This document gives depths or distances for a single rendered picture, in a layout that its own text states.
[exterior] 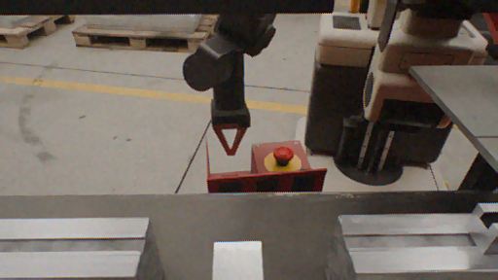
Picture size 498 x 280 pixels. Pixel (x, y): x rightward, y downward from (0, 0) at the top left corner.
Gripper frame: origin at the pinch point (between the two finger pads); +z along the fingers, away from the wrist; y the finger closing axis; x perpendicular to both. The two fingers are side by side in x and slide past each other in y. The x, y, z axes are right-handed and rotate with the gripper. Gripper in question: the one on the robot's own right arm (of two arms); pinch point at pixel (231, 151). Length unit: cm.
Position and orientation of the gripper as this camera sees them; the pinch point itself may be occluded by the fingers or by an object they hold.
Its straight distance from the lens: 65.0
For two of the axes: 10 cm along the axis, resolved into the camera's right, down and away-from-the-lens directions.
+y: 1.0, 4.1, -9.1
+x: 9.9, -0.6, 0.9
